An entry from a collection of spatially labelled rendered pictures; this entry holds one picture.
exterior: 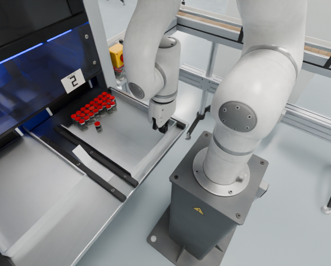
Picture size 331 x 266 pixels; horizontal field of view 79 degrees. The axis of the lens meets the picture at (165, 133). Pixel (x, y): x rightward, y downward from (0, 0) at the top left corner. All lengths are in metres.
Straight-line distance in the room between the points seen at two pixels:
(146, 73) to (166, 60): 0.07
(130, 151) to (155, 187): 0.92
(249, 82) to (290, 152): 1.75
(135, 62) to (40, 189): 0.50
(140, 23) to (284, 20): 0.25
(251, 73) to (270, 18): 0.08
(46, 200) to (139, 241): 0.90
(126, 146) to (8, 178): 0.38
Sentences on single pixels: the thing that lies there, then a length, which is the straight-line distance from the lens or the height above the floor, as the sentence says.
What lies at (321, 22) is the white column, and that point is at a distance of 1.91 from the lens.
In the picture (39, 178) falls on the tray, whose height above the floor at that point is 0.88.
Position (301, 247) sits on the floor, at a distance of 1.73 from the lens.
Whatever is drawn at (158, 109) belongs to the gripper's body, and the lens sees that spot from 0.59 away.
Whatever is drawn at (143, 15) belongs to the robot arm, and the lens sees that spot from 0.45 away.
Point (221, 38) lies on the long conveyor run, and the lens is 1.40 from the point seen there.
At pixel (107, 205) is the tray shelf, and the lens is 0.65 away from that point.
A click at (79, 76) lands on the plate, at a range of 0.84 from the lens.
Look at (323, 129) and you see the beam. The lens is 1.59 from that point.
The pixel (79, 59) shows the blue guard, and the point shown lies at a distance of 0.82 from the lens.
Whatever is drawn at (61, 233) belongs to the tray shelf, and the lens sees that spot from 0.67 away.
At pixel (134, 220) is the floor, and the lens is 1.54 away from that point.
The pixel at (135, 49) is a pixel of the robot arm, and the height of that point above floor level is 1.27.
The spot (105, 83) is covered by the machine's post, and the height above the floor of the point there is 0.92.
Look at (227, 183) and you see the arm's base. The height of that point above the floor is 0.88.
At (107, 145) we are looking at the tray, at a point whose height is 0.88.
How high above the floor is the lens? 1.47
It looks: 51 degrees down
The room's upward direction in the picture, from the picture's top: straight up
